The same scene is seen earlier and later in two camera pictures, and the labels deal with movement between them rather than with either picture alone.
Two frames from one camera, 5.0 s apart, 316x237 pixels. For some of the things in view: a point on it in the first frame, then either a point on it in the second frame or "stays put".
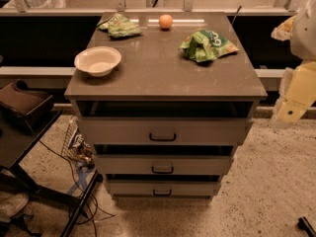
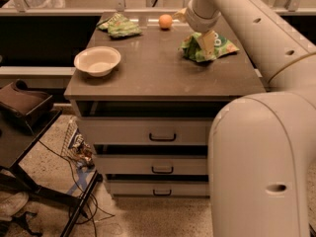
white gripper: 304,37 → 198,24
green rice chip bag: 205,45 stays put
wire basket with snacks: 76,148 stays put
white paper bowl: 98,60 stays put
